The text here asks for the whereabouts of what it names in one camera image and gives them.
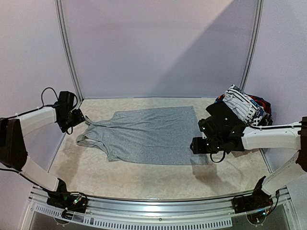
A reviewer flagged aluminium corner post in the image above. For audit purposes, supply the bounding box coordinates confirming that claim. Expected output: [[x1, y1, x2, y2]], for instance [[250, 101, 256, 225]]
[[55, 0, 84, 104], [239, 0, 263, 90]]

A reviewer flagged black shirt with buttons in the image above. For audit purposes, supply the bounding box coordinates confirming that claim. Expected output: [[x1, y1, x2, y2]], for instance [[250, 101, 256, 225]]
[[206, 102, 247, 128]]

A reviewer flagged colourful patterned garment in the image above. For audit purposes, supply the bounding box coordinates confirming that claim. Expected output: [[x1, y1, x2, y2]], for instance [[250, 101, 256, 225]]
[[215, 94, 272, 126]]

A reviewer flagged white striped garment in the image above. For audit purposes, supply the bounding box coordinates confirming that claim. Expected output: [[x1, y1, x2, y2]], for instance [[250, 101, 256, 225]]
[[223, 84, 264, 126]]

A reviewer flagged aluminium front rail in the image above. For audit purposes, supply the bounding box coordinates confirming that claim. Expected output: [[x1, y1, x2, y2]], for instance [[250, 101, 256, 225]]
[[22, 187, 300, 230]]

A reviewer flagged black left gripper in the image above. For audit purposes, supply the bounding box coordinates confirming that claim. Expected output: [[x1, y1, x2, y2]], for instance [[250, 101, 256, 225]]
[[58, 108, 85, 133]]

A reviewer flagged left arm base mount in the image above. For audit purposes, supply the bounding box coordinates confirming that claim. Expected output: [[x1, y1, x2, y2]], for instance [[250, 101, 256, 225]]
[[47, 193, 88, 213]]

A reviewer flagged left aluminium corner post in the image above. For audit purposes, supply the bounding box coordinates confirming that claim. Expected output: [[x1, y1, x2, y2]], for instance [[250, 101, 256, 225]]
[[55, 0, 84, 104]]

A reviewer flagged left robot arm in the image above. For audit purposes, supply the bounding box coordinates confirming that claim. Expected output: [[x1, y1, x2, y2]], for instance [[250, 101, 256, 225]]
[[0, 105, 85, 208]]

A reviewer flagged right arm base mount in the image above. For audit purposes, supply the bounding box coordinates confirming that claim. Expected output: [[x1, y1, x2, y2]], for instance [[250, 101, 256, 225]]
[[231, 195, 279, 216]]

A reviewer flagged grey tank top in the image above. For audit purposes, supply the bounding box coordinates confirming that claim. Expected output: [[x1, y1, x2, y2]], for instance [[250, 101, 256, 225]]
[[76, 106, 208, 165]]

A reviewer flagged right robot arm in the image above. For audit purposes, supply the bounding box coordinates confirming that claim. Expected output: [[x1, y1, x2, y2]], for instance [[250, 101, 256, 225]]
[[190, 115, 307, 209]]

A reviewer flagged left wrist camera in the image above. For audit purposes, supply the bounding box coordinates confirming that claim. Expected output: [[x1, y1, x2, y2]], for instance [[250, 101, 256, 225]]
[[58, 91, 78, 110]]

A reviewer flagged right aluminium corner post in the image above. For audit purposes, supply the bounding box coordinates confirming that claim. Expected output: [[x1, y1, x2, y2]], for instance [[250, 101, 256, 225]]
[[239, 0, 263, 90]]

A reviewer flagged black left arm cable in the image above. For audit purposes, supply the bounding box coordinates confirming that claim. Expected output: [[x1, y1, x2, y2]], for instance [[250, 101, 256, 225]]
[[40, 87, 80, 135]]

